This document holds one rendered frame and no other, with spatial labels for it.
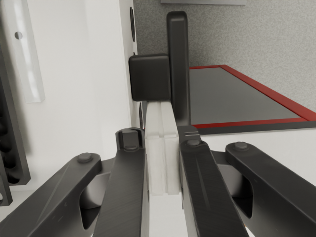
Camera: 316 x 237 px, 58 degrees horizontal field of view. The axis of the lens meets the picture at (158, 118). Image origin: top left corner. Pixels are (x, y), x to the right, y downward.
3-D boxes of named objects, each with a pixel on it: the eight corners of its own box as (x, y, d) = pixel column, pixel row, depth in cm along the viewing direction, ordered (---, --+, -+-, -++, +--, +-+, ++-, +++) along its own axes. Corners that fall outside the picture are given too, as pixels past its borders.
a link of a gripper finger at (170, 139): (161, 136, 12) (178, 135, 12) (158, 97, 19) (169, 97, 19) (165, 196, 13) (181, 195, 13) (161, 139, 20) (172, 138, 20)
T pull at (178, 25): (185, 11, 17) (187, 9, 16) (189, 128, 19) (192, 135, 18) (125, 15, 17) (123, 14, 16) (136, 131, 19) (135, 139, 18)
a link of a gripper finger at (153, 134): (165, 196, 13) (149, 197, 13) (161, 139, 20) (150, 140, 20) (161, 136, 12) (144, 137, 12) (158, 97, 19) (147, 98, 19)
